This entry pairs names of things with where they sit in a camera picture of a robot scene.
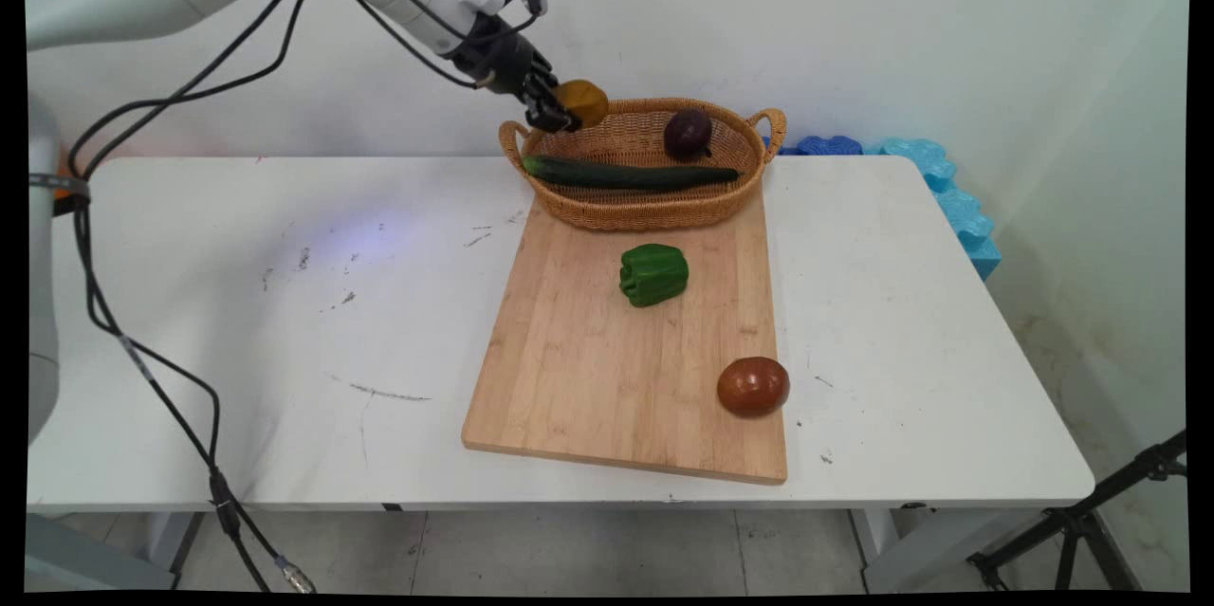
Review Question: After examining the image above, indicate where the wooden cutting board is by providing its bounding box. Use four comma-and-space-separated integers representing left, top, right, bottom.
461, 189, 789, 487

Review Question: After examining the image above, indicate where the woven wicker basket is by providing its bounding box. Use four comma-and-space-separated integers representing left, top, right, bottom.
499, 97, 788, 233

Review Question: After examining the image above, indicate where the red tomato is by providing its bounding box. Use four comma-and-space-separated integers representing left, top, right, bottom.
716, 356, 791, 418

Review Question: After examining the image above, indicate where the black tripod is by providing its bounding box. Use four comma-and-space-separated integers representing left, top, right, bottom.
966, 430, 1188, 594

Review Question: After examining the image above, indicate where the light blue foam block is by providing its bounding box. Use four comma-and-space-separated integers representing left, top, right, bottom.
878, 137, 1003, 282

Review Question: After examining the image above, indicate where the dark green cucumber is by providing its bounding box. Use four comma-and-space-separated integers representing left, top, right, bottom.
523, 156, 740, 191

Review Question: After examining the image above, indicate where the white table leg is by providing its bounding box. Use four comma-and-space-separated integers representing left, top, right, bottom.
847, 505, 1049, 594
27, 511, 206, 592

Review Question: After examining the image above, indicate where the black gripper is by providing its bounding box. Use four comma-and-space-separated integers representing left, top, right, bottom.
451, 14, 582, 135

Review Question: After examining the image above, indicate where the green bell pepper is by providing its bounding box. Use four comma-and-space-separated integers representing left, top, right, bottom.
618, 243, 690, 309

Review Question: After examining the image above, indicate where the long black cable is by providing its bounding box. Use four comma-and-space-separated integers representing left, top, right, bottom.
66, 0, 323, 341
66, 0, 543, 594

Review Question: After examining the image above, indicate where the black velcro strap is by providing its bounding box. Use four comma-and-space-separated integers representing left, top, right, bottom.
28, 171, 92, 205

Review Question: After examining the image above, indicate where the dark purple eggplant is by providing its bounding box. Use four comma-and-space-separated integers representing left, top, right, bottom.
663, 109, 714, 161

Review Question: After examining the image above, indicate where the yellow bell pepper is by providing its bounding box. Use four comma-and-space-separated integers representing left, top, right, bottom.
554, 79, 611, 129

